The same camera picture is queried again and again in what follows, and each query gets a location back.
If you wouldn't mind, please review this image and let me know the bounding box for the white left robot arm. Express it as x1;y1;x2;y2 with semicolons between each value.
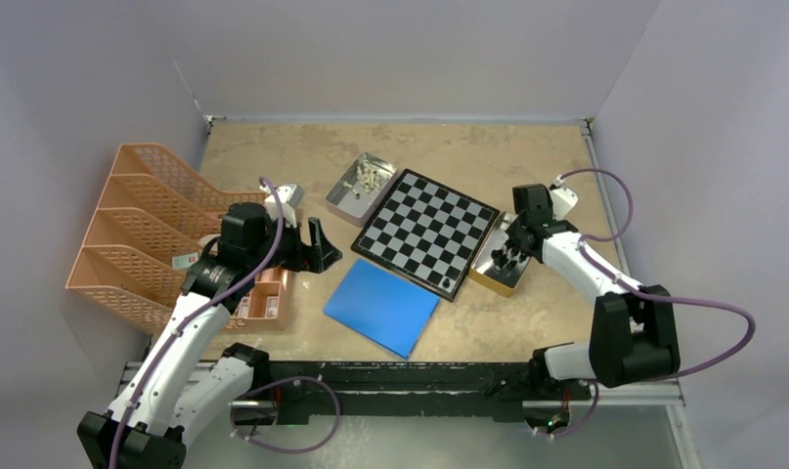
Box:
77;202;342;468

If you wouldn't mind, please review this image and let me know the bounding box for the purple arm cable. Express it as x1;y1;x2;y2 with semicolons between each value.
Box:
557;168;757;382
108;176;286;469

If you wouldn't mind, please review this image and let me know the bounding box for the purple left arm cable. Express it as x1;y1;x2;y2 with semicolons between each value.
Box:
108;176;286;469

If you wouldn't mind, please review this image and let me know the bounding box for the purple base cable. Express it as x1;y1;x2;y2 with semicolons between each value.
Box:
228;375;341;455

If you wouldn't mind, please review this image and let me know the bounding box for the peach mesh file rack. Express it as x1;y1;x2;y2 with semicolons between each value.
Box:
66;143;266;334

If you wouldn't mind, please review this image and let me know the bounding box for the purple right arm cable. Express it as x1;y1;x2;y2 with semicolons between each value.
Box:
557;168;757;382

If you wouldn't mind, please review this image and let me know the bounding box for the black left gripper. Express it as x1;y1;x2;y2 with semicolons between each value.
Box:
247;213;339;274

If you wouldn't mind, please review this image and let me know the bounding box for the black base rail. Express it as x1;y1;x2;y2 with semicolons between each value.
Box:
245;361;592;426

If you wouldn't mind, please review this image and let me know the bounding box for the pink tin with white pieces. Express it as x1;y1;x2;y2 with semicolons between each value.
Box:
326;151;400;228

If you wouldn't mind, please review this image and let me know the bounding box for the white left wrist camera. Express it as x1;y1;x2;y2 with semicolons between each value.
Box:
260;183;305;228

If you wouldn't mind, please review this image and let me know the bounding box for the white chess pieces pile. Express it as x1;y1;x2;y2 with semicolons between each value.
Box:
342;162;382;199

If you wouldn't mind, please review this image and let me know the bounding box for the blue mat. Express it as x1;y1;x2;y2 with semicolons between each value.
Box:
324;260;440;359

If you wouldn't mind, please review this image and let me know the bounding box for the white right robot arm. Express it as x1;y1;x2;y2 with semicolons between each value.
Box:
506;184;680;398

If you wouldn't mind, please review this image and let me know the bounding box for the yellow tin with black pieces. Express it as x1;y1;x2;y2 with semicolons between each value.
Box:
469;212;530;297

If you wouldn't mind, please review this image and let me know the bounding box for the peach desk organizer tray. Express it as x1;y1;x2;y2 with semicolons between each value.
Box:
222;267;291;334

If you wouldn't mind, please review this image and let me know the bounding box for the black white chessboard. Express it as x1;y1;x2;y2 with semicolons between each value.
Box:
351;169;500;302

